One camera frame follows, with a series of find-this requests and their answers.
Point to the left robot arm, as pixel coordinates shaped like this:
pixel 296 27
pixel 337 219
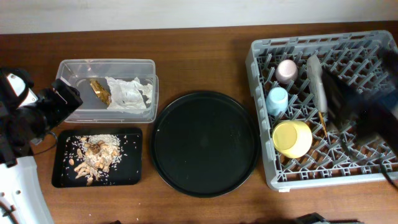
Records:
pixel 22 200

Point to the gold snack wrapper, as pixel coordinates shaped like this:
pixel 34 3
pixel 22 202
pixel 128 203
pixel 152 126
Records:
pixel 103 94

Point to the grey dishwasher rack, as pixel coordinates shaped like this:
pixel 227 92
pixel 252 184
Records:
pixel 335 157

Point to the round black tray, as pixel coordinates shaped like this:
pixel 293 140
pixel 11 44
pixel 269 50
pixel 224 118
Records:
pixel 205 144

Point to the white napkin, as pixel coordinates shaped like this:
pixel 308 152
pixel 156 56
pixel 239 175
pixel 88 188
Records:
pixel 130 95

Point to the grey plate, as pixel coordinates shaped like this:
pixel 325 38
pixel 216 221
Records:
pixel 314 73

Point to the black rectangular tray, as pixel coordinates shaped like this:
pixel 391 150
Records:
pixel 124 170

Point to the yellow bowl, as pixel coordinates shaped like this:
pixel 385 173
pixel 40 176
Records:
pixel 293 139

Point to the blue cup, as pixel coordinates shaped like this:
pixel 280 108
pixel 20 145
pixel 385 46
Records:
pixel 277 101

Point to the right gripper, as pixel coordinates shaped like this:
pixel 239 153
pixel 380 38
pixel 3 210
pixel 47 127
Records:
pixel 365 106

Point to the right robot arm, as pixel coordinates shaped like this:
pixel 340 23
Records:
pixel 371 116

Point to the pink cup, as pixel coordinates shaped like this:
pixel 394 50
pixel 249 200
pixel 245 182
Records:
pixel 286 71

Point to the food scraps pile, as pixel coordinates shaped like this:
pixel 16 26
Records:
pixel 91 157

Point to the clear plastic bin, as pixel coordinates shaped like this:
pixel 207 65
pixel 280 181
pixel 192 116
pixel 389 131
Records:
pixel 78 72

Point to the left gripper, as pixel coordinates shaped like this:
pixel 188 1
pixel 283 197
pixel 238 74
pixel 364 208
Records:
pixel 48 98

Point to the wooden chopstick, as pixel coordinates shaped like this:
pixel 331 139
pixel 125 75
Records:
pixel 323 124

